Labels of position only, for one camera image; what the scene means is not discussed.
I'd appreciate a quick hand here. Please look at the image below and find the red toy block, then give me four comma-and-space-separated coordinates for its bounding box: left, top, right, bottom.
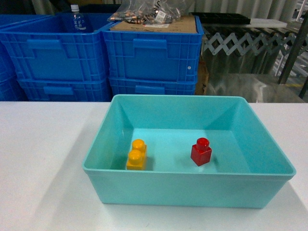
191, 137, 212, 166

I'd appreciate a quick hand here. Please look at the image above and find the black tray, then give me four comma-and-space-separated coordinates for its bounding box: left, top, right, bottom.
191, 12, 251, 25

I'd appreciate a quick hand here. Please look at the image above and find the yellow toy block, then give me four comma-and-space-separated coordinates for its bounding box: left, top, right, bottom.
126, 139, 147, 170

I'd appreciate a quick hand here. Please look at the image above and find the teal plastic tray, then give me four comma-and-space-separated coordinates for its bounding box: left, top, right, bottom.
83, 95, 296, 208

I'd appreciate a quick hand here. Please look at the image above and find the upper left blue crate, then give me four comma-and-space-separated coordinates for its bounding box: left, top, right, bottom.
0, 13, 109, 81

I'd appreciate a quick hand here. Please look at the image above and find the upper right blue crate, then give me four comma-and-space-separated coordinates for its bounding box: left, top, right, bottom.
103, 16, 204, 82

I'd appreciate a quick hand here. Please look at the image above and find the blue crate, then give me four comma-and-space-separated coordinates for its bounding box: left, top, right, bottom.
103, 16, 204, 82
18, 79, 112, 102
0, 13, 109, 81
109, 77, 196, 95

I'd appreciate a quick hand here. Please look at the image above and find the lower left blue crate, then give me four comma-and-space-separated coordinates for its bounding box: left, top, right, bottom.
18, 79, 112, 102

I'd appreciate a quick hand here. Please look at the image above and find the bag of small parts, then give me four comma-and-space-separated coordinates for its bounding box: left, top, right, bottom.
108, 0, 189, 25

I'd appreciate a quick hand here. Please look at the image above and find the lower right blue crate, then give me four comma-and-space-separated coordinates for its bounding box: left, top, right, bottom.
109, 77, 196, 95

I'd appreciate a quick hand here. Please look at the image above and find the grey expandable roller conveyor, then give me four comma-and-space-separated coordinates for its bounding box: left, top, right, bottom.
202, 25, 298, 57

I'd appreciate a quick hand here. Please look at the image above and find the brown cardboard sheet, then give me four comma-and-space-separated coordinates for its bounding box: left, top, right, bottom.
109, 15, 197, 34

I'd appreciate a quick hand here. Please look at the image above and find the clear plastic water bottle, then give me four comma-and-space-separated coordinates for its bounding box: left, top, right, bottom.
64, 4, 92, 33

